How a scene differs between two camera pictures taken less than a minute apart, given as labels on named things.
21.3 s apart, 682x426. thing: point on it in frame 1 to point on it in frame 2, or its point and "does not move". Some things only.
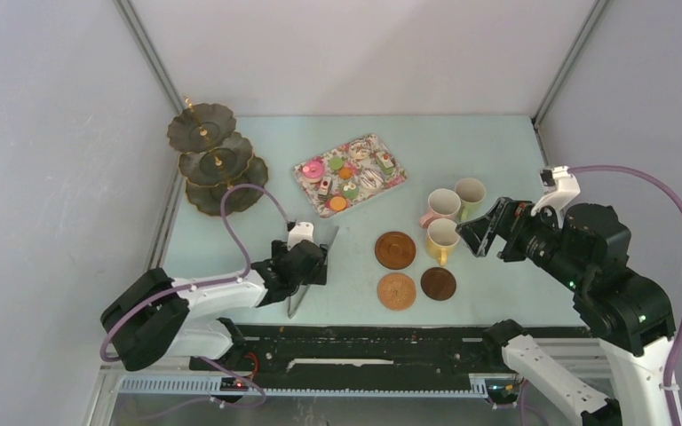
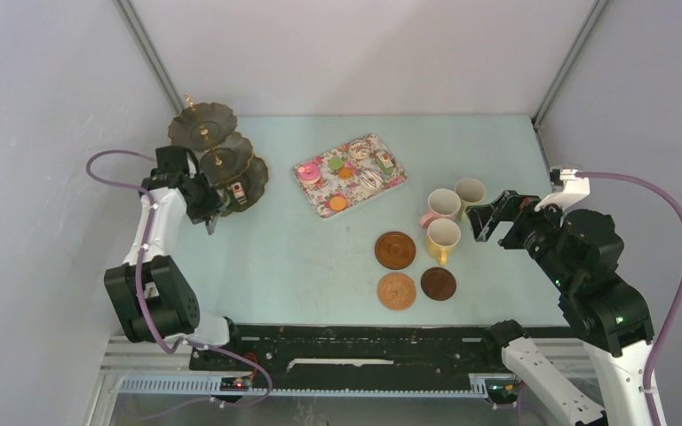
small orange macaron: (345, 173) does not move
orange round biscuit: (337, 203) does not move
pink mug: (442, 204) does not move
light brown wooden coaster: (395, 250) does not move
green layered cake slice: (384, 163) does not move
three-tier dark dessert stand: (215, 158) does not move
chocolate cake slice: (324, 186) to (239, 193)
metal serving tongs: (291, 311) to (226, 198)
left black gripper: (317, 275) to (211, 204)
